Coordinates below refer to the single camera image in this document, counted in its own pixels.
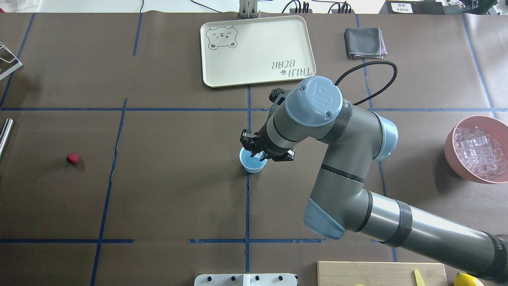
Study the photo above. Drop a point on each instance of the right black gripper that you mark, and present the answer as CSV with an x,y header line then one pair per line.
x,y
260,147

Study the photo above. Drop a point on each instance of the red strawberry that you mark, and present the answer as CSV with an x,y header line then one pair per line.
x,y
72,158

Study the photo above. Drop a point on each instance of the clear ice cubes pile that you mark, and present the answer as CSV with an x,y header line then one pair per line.
x,y
479,152

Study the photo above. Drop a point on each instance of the steel muddler black tip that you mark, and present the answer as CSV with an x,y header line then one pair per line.
x,y
5,133

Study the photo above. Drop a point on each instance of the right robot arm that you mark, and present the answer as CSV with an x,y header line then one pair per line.
x,y
338,202

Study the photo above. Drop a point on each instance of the light blue cup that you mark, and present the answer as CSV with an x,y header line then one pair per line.
x,y
251,165

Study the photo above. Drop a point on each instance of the cream bear tray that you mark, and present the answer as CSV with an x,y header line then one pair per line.
x,y
254,51

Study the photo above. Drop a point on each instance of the wooden cutting board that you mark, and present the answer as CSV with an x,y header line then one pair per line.
x,y
378,273

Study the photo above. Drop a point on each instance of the black power strip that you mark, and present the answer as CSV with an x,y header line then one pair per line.
x,y
303,7

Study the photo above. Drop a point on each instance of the folded grey cloth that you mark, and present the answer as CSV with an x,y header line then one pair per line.
x,y
365,42

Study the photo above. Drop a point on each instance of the yellow plastic knife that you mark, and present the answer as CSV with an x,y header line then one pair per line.
x,y
418,278

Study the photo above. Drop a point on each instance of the pink bowl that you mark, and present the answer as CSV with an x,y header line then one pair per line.
x,y
493,127

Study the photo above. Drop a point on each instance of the yellow lemon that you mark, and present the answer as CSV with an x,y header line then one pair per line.
x,y
464,279

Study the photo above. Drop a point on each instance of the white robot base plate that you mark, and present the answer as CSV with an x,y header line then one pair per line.
x,y
247,279

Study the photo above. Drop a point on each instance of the grey metal post mount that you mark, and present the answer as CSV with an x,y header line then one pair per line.
x,y
248,9

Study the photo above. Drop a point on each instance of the white wire cup rack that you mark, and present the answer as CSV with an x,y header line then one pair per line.
x,y
9,63

